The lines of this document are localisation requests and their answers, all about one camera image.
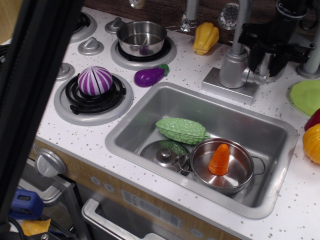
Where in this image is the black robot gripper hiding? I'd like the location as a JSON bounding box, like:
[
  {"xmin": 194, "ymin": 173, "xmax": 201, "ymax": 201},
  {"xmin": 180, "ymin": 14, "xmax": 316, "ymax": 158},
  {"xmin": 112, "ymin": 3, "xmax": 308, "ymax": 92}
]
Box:
[{"xmin": 238, "ymin": 21, "xmax": 317, "ymax": 77}]

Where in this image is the silver toy faucet lever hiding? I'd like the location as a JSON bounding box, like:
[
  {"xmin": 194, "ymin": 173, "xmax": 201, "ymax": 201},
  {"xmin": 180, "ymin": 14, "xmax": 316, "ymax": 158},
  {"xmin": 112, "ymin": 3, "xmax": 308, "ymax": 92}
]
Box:
[{"xmin": 241, "ymin": 50, "xmax": 274, "ymax": 85}]

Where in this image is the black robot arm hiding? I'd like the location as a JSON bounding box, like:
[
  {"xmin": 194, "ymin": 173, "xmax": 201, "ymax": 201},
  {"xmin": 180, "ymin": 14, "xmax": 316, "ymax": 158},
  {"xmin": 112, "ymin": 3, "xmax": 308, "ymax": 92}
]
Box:
[{"xmin": 238, "ymin": 0, "xmax": 317, "ymax": 77}]

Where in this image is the silver toy faucet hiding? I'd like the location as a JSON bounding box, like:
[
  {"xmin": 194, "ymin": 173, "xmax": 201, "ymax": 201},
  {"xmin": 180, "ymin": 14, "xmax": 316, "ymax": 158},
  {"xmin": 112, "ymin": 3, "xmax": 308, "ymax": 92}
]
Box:
[{"xmin": 201, "ymin": 0, "xmax": 260, "ymax": 105}]

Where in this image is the green toy plate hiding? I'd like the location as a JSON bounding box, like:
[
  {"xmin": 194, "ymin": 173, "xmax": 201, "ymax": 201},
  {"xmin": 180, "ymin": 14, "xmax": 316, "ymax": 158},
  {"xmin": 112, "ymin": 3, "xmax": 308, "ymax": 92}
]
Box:
[{"xmin": 290, "ymin": 79, "xmax": 320, "ymax": 116}]

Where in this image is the hanging slotted ladle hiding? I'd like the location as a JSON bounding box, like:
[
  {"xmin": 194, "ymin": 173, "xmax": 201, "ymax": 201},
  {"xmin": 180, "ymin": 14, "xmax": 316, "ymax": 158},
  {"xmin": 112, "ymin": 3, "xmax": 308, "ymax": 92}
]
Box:
[{"xmin": 217, "ymin": 2, "xmax": 239, "ymax": 31}]

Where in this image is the yellow toy bell pepper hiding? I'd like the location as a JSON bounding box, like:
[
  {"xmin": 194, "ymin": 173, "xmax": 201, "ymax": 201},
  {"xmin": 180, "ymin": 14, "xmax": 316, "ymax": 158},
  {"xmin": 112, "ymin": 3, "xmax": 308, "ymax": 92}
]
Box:
[{"xmin": 192, "ymin": 22, "xmax": 220, "ymax": 56}]

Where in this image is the red toy vegetable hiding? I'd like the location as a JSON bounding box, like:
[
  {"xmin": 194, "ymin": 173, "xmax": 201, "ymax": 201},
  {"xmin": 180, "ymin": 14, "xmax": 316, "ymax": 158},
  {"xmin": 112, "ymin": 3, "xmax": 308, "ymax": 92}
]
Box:
[{"xmin": 304, "ymin": 109, "xmax": 320, "ymax": 132}]

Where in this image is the orange yellow toy pumpkin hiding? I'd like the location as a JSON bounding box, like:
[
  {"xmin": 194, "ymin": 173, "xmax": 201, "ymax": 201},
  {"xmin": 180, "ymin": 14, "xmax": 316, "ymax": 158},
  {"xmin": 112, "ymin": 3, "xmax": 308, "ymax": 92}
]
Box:
[{"xmin": 302, "ymin": 123, "xmax": 320, "ymax": 165}]

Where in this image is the back right black burner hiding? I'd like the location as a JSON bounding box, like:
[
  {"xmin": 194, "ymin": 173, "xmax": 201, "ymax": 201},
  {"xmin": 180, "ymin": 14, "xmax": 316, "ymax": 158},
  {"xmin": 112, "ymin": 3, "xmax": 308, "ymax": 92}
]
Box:
[{"xmin": 110, "ymin": 36, "xmax": 177, "ymax": 71}]

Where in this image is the black burner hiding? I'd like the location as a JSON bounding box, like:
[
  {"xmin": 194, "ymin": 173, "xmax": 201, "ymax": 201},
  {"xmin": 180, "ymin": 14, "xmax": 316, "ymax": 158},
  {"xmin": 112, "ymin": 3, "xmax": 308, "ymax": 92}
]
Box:
[
  {"xmin": 110, "ymin": 36, "xmax": 177, "ymax": 71},
  {"xmin": 69, "ymin": 12, "xmax": 97, "ymax": 44},
  {"xmin": 54, "ymin": 74, "xmax": 133, "ymax": 127}
]

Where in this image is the silver sink basin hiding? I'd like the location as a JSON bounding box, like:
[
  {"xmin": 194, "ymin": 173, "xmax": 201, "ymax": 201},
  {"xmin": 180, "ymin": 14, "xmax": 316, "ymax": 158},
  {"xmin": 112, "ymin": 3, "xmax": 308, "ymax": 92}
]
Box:
[{"xmin": 105, "ymin": 82, "xmax": 298, "ymax": 219}]

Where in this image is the green toy bitter gourd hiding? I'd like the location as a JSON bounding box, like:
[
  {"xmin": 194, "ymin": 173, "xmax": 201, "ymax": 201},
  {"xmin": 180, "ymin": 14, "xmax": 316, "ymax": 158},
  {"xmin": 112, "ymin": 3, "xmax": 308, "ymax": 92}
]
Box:
[{"xmin": 155, "ymin": 117, "xmax": 211, "ymax": 145}]

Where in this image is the orange toy carrot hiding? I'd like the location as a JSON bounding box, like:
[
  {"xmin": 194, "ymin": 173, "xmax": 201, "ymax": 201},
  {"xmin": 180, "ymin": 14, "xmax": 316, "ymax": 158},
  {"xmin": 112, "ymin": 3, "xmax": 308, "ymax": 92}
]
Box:
[{"xmin": 208, "ymin": 143, "xmax": 230, "ymax": 176}]

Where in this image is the purple toy eggplant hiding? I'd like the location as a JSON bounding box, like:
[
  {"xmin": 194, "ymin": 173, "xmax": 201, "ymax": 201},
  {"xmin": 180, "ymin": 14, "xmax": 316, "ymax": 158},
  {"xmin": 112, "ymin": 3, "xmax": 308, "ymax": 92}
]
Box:
[{"xmin": 133, "ymin": 64, "xmax": 170, "ymax": 88}]

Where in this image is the steel pot on burner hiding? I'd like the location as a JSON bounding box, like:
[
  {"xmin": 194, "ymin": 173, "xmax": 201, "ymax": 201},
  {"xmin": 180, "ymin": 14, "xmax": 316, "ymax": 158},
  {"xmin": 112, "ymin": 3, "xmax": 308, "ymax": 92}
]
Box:
[{"xmin": 116, "ymin": 21, "xmax": 167, "ymax": 57}]

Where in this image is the steel pot lid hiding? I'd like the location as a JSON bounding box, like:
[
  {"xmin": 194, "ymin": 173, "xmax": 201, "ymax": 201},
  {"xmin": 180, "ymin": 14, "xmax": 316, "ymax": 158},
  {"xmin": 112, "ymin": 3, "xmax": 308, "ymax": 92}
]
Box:
[{"xmin": 140, "ymin": 140, "xmax": 192, "ymax": 176}]

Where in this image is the hanging steel spoon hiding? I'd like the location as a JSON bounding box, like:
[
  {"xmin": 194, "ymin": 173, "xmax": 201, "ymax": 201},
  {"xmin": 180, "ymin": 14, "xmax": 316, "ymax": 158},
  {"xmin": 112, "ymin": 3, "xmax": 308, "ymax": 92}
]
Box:
[{"xmin": 129, "ymin": 0, "xmax": 146, "ymax": 10}]

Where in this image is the silver stove knob top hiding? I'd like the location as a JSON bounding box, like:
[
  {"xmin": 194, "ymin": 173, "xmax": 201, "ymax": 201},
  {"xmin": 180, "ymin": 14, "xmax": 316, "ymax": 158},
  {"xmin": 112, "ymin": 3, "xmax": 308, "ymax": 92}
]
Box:
[{"xmin": 104, "ymin": 17, "xmax": 125, "ymax": 35}]

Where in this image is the silver stove knob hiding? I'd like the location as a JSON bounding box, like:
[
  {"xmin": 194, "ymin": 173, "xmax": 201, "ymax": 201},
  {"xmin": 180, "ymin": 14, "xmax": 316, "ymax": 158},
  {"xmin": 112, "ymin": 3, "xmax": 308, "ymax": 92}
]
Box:
[
  {"xmin": 104, "ymin": 17, "xmax": 125, "ymax": 35},
  {"xmin": 56, "ymin": 62, "xmax": 75, "ymax": 81},
  {"xmin": 77, "ymin": 37, "xmax": 104, "ymax": 56}
]

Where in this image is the purple white striped onion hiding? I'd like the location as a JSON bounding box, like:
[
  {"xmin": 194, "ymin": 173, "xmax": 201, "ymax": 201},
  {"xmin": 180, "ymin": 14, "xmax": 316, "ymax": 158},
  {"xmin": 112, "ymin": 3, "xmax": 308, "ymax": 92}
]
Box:
[{"xmin": 77, "ymin": 66, "xmax": 113, "ymax": 96}]

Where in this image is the silver stove knob middle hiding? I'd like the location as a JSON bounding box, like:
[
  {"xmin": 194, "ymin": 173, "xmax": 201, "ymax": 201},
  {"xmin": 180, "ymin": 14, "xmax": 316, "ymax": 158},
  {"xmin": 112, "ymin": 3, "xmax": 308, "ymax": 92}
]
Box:
[{"xmin": 77, "ymin": 37, "xmax": 104, "ymax": 56}]

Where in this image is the back left black burner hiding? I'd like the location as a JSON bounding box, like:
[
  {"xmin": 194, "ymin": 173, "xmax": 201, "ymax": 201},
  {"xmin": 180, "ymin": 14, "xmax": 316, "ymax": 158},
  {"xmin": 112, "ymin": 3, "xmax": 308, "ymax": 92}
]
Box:
[{"xmin": 69, "ymin": 12, "xmax": 97, "ymax": 44}]

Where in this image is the silver stove knob lower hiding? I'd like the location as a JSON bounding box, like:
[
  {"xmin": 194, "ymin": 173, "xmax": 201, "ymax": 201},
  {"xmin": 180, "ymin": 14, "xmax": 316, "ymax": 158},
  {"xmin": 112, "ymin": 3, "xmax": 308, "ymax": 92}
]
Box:
[{"xmin": 56, "ymin": 62, "xmax": 75, "ymax": 81}]

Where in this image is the front right black burner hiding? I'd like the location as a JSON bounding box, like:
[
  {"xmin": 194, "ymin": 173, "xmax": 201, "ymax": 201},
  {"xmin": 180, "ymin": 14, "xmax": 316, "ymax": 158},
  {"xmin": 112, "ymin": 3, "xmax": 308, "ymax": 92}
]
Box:
[{"xmin": 54, "ymin": 74, "xmax": 133, "ymax": 127}]

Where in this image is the silver oven dial knob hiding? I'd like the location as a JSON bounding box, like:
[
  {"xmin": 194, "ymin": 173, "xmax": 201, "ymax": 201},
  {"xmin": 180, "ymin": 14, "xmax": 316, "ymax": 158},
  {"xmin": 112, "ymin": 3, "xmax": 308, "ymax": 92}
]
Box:
[{"xmin": 34, "ymin": 148, "xmax": 68, "ymax": 178}]

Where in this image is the yellow cloth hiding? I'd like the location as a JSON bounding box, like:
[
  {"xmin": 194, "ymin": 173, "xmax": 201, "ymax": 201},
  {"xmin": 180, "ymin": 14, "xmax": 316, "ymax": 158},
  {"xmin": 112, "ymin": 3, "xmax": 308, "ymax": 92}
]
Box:
[{"xmin": 21, "ymin": 218, "xmax": 51, "ymax": 237}]

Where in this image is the silver right post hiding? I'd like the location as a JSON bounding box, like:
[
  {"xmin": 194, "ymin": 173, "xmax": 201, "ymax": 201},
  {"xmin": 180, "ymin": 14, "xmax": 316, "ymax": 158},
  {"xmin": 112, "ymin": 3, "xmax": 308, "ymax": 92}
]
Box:
[{"xmin": 296, "ymin": 47, "xmax": 320, "ymax": 80}]

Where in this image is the silver post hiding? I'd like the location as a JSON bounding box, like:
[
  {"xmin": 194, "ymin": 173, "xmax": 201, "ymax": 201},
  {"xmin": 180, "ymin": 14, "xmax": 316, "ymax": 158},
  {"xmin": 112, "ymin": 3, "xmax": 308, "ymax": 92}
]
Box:
[
  {"xmin": 296, "ymin": 47, "xmax": 320, "ymax": 80},
  {"xmin": 185, "ymin": 0, "xmax": 200, "ymax": 21}
]

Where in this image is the silver back post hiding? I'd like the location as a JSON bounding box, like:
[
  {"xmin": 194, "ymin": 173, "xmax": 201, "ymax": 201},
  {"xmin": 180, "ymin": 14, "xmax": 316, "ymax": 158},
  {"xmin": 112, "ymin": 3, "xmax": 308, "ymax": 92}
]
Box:
[{"xmin": 185, "ymin": 0, "xmax": 200, "ymax": 21}]

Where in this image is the steel pot with handles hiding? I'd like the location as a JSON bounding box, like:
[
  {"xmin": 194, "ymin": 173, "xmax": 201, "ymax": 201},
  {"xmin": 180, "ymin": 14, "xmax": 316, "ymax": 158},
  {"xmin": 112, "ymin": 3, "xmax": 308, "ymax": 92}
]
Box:
[{"xmin": 190, "ymin": 138, "xmax": 266, "ymax": 195}]

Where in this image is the silver dishwasher door handle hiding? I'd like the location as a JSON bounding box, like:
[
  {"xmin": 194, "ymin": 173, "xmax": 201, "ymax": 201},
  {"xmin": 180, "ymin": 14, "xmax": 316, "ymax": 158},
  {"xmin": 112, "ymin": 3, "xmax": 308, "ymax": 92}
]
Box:
[{"xmin": 81, "ymin": 198, "xmax": 164, "ymax": 240}]

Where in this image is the black foreground post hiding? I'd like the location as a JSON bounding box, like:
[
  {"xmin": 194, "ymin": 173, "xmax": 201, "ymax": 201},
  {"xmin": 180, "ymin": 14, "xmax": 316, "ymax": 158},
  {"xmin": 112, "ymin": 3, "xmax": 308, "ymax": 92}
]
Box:
[{"xmin": 0, "ymin": 0, "xmax": 83, "ymax": 231}]

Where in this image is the silver oven door handle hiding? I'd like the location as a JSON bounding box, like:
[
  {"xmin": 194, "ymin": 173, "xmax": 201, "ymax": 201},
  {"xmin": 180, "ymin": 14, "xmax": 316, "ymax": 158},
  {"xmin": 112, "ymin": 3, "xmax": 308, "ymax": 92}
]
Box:
[{"xmin": 18, "ymin": 157, "xmax": 77, "ymax": 208}]

